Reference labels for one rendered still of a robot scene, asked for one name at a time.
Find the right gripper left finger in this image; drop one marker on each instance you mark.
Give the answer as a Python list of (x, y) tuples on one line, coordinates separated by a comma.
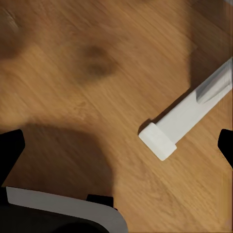
[(12, 145)]

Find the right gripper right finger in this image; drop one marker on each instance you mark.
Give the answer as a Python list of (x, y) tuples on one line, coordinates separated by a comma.
[(225, 144)]

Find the desk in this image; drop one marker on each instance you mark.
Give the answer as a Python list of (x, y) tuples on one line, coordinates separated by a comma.
[(163, 136)]

